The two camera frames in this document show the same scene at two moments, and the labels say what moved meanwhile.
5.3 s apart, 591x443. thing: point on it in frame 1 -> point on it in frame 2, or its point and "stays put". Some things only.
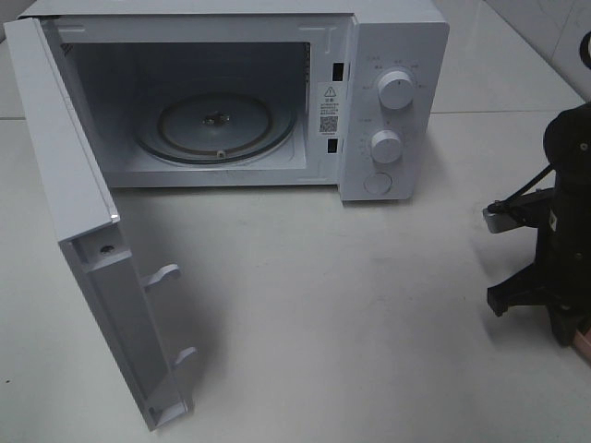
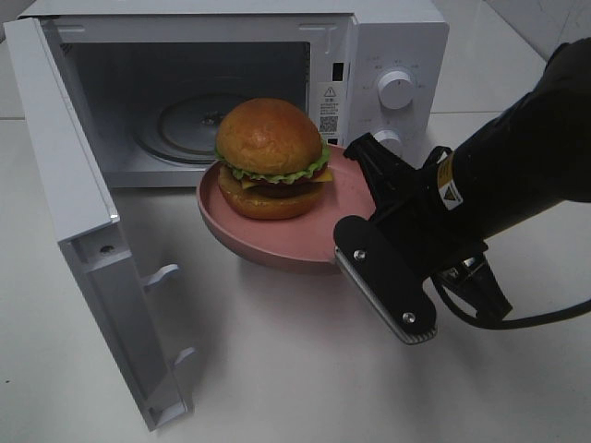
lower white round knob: (386, 146) stays put
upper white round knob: (395, 89) stays put
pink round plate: (583, 344) -> (302, 241)
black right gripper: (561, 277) -> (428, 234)
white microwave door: (89, 221) stays put
